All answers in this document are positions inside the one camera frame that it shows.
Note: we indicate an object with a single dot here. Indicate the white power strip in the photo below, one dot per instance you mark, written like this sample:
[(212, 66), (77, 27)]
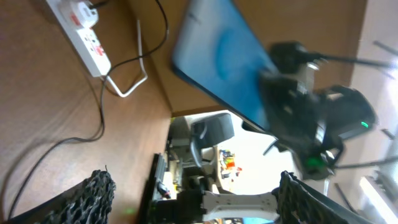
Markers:
[(85, 43)]

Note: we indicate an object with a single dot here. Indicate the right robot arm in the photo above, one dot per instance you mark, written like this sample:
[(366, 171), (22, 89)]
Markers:
[(347, 114)]

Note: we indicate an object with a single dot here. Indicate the black office chair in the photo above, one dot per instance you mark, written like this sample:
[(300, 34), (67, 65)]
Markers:
[(193, 145)]

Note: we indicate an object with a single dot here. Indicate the white charger plug adapter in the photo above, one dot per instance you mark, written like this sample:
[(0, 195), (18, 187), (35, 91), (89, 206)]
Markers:
[(78, 14)]

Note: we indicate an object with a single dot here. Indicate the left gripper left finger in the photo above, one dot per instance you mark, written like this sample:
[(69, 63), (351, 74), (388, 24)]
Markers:
[(88, 202)]

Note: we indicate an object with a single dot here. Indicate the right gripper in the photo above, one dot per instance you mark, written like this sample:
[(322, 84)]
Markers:
[(293, 111)]

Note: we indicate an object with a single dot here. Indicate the blue screen Galaxy smartphone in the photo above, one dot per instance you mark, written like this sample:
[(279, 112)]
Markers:
[(217, 52)]

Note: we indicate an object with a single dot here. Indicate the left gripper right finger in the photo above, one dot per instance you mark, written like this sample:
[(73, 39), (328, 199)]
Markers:
[(297, 203)]

